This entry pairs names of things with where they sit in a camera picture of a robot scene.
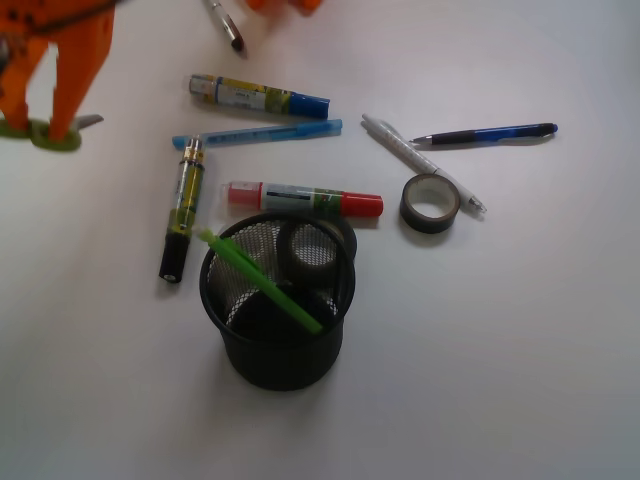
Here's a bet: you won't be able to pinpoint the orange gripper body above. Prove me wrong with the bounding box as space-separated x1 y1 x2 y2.
0 0 321 56

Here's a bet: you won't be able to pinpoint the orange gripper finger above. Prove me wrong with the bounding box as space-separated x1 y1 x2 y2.
1 38 49 131
48 10 115 142

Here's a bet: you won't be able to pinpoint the green handled scissors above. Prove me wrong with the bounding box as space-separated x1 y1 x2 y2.
0 113 105 152

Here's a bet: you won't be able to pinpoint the green pen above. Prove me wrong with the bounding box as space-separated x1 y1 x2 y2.
192 226 323 335

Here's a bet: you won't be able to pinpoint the silver dark pen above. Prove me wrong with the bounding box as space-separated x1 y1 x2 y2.
204 0 245 54

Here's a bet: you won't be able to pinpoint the translucent blue pen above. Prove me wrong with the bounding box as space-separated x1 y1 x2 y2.
200 119 343 147

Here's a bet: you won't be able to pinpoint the black tape roll in holder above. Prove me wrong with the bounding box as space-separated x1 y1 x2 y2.
276 216 357 288

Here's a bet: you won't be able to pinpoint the black mesh pen holder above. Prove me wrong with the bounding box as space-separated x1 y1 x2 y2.
199 212 356 391

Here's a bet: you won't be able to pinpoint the white pen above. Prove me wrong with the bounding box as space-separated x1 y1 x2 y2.
362 114 487 214

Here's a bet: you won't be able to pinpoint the blue black ballpoint pen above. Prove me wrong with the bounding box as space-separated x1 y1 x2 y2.
411 123 558 146

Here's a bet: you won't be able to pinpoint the black cap marker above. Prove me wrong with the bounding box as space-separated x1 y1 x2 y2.
159 136 205 284

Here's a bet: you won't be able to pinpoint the blue cap marker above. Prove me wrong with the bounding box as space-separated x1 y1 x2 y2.
188 74 330 120

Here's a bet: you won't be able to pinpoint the red cap marker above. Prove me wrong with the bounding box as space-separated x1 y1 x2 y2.
225 181 384 218

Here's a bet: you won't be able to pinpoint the black tape roll on table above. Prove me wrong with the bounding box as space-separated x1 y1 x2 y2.
399 174 461 234

